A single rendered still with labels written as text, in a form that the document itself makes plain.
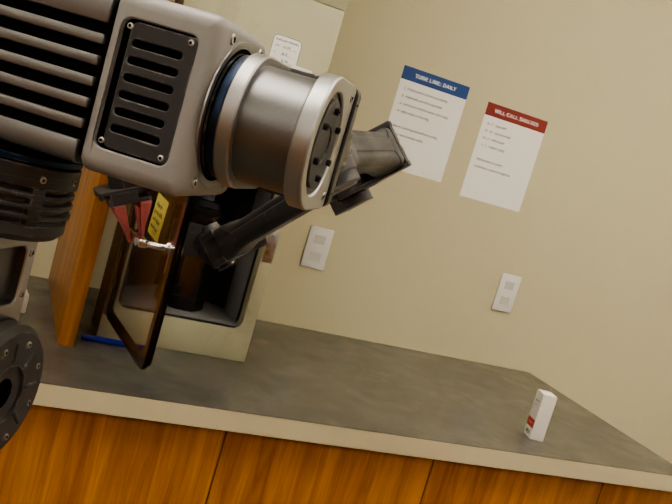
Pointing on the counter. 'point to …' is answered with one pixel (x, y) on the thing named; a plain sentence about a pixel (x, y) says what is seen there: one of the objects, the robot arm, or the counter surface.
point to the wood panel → (77, 256)
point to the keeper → (270, 247)
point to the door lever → (147, 242)
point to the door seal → (172, 280)
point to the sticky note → (158, 217)
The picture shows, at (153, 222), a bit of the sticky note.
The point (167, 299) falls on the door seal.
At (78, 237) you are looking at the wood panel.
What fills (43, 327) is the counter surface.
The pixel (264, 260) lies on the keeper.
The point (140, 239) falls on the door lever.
